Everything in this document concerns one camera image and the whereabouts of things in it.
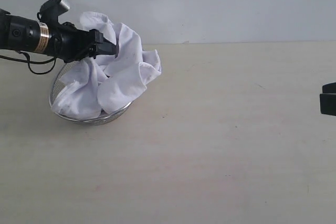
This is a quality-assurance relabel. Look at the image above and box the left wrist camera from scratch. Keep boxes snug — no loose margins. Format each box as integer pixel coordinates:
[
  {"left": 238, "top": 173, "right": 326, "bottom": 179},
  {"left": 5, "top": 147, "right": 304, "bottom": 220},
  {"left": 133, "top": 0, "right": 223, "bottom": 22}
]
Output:
[{"left": 37, "top": 0, "right": 70, "bottom": 23}]

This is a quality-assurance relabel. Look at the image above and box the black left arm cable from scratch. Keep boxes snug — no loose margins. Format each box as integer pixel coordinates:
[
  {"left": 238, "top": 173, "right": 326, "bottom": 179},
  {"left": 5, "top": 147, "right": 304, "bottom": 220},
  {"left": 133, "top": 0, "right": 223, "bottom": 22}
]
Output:
[{"left": 0, "top": 50, "right": 57, "bottom": 74}]

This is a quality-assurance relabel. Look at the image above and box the white cotton t-shirt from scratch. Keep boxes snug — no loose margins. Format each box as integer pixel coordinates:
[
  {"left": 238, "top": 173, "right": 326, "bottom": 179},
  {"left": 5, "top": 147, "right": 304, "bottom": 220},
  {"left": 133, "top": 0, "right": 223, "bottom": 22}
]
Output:
[{"left": 51, "top": 12, "right": 162, "bottom": 120}]

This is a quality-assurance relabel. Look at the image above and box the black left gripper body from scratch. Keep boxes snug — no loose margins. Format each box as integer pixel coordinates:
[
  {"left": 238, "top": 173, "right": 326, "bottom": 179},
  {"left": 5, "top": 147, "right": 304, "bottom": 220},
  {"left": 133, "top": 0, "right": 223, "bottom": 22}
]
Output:
[{"left": 47, "top": 22, "right": 95, "bottom": 63}]

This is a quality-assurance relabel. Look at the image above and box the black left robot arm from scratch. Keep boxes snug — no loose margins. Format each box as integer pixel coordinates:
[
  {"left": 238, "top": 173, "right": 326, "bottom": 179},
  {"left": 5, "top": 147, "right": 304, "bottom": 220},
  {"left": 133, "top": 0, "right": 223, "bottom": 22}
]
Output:
[{"left": 1, "top": 9, "right": 117, "bottom": 63}]

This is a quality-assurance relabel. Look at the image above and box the metal mesh basket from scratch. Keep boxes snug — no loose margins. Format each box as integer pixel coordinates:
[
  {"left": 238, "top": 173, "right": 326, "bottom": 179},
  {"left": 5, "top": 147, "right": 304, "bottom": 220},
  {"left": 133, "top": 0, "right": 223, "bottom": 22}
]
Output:
[{"left": 48, "top": 62, "right": 132, "bottom": 125}]

